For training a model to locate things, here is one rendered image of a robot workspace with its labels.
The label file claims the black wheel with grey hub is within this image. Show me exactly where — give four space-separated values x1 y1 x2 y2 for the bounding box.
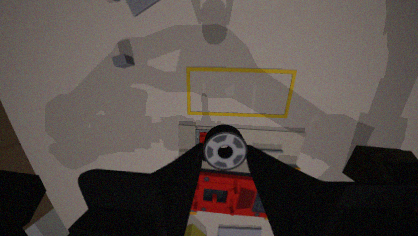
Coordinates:
203 124 248 170

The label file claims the yellow rectangular block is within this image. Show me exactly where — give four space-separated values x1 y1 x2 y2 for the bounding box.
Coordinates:
184 224 206 236

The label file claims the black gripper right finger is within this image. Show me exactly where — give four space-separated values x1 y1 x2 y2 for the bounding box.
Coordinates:
246 145 418 236

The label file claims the yellow rectangular outline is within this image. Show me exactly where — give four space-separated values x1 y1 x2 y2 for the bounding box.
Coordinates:
186 67 297 118

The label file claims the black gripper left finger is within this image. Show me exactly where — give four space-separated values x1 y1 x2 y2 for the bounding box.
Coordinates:
78 143 203 236

